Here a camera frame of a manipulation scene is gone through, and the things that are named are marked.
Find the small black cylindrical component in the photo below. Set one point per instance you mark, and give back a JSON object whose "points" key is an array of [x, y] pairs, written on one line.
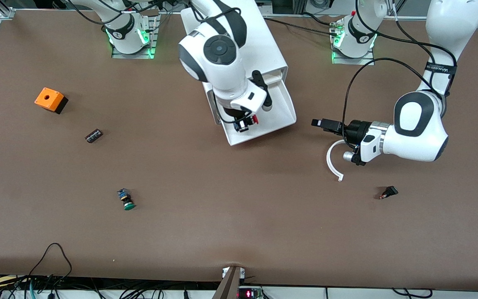
{"points": [[93, 136]]}

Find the red push button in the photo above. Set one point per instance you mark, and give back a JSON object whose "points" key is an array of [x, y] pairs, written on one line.
{"points": [[256, 120]]}

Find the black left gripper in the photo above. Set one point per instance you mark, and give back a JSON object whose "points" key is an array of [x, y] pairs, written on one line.
{"points": [[356, 129]]}

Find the black camera bracket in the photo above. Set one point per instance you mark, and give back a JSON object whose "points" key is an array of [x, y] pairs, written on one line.
{"points": [[261, 85], [359, 155]]}

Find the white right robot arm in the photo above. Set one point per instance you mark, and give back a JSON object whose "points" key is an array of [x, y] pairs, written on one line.
{"points": [[218, 70]]}

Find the wooden camera post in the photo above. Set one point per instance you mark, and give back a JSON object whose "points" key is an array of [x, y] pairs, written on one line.
{"points": [[228, 286]]}

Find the red digit display module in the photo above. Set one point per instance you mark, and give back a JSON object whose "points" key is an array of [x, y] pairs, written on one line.
{"points": [[249, 294]]}

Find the white curved plastic arc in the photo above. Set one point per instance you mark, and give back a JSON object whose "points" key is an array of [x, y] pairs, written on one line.
{"points": [[329, 164]]}

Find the white post clamp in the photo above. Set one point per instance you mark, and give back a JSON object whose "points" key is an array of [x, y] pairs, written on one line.
{"points": [[224, 272]]}

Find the black rocker switch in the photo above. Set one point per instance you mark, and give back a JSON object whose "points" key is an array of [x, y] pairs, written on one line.
{"points": [[390, 191]]}

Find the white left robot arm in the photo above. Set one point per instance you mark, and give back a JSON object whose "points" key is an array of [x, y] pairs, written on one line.
{"points": [[417, 133]]}

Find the black left camera bracket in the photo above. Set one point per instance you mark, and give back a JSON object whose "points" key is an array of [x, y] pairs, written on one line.
{"points": [[359, 155]]}

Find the black right camera bracket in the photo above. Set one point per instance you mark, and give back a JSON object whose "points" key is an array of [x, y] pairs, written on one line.
{"points": [[261, 85]]}

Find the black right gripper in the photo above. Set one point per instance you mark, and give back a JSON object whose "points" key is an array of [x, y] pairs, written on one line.
{"points": [[233, 112]]}

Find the orange button enclosure box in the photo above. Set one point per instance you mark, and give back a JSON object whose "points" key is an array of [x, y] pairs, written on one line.
{"points": [[48, 99]]}

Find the green push button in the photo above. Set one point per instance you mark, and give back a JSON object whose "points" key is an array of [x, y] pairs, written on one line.
{"points": [[128, 203]]}

